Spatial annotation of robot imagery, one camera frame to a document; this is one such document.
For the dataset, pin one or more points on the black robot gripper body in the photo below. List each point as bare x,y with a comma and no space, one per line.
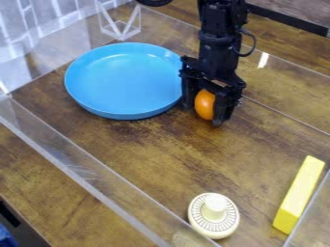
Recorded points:
217,62

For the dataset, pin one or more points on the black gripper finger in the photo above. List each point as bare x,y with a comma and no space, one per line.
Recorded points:
225,104
190,89

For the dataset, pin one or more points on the orange ball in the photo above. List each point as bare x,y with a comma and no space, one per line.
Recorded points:
205,104

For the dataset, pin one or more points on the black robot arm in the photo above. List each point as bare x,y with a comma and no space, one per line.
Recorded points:
222,16

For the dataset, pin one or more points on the blue round tray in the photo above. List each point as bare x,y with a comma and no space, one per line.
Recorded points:
126,81

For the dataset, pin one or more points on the black baseboard strip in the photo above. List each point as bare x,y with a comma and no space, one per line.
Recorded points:
291,20

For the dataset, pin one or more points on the yellow rectangular block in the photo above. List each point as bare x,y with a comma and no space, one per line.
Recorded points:
299,195

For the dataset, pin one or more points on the blue object at corner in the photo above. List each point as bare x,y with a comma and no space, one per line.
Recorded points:
7,240

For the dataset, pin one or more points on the clear acrylic triangle bracket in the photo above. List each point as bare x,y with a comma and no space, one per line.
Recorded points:
118,29

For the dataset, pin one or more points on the clear acrylic enclosure wall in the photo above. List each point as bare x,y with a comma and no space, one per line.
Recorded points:
144,213

